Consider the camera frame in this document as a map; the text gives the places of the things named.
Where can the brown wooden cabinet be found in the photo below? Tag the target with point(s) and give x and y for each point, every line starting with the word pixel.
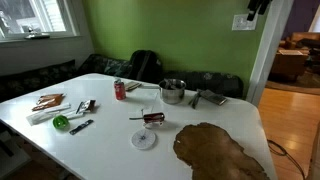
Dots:
pixel 288 65

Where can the black folding tool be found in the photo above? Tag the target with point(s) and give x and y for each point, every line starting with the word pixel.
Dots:
pixel 195 99

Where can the red soda can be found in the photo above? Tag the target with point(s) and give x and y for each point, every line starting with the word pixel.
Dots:
pixel 119 91

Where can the green round lid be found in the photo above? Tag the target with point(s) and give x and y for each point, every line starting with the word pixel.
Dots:
pixel 60 122

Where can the black flat strip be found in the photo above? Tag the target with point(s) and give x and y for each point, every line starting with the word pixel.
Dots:
pixel 81 127

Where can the black backpack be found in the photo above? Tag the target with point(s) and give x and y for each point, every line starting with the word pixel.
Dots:
pixel 145 66

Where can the thin grey utensil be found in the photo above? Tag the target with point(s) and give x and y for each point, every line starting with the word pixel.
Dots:
pixel 136 118

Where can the brown sofa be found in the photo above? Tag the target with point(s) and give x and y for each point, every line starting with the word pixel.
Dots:
pixel 301 38

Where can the dark red shiny object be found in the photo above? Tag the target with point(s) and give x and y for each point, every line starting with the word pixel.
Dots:
pixel 154 118

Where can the white round lid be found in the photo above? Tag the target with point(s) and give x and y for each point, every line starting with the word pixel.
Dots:
pixel 143 139

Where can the white framed window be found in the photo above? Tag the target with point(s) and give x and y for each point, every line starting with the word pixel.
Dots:
pixel 40 16

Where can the shiny silver metal cup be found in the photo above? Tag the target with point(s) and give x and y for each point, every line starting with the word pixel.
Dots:
pixel 171 84

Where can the long white package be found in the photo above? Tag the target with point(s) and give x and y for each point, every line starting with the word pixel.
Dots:
pixel 46 114

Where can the small figure on windowsill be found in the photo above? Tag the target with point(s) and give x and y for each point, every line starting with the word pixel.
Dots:
pixel 35 34

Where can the tan notebook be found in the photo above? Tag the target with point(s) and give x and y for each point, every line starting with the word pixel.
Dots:
pixel 131 85

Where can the white light switch plate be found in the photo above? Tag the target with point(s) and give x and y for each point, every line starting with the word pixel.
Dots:
pixel 240 24

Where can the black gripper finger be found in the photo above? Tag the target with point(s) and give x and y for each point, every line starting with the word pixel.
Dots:
pixel 252 10
pixel 264 6

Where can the dark patterned bench cushion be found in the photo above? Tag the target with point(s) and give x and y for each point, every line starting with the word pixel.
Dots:
pixel 33 80
pixel 213 81
pixel 103 66

